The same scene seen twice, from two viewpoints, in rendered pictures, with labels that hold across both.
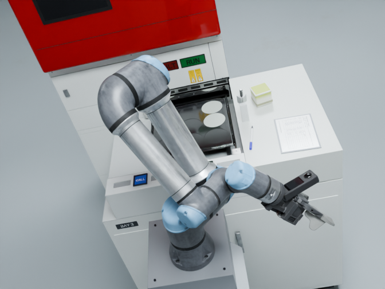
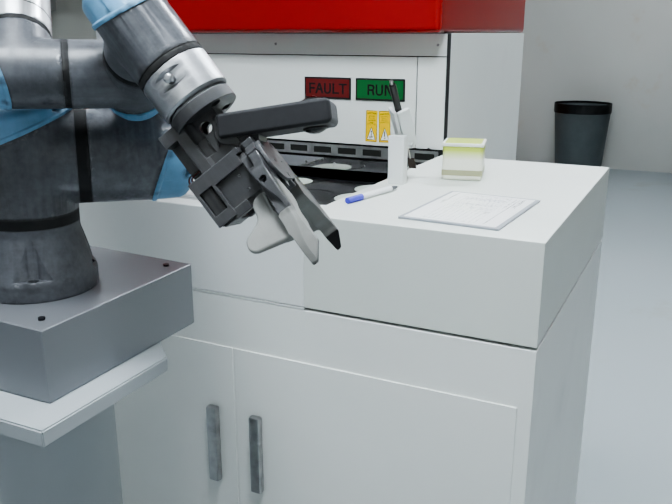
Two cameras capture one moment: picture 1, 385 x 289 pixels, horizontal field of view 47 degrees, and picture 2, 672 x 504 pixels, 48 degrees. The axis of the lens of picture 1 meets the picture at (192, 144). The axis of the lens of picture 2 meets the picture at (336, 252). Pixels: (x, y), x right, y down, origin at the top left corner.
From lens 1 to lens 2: 1.07 m
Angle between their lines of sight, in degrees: 28
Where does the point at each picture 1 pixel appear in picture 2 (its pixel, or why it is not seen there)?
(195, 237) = (14, 192)
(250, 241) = (281, 464)
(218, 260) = (56, 306)
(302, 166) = (432, 259)
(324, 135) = (530, 223)
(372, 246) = not seen: outside the picture
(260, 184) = (147, 30)
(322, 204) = (472, 423)
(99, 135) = not seen: hidden behind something
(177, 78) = (343, 122)
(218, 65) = (427, 114)
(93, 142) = not seen: hidden behind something
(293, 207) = (225, 160)
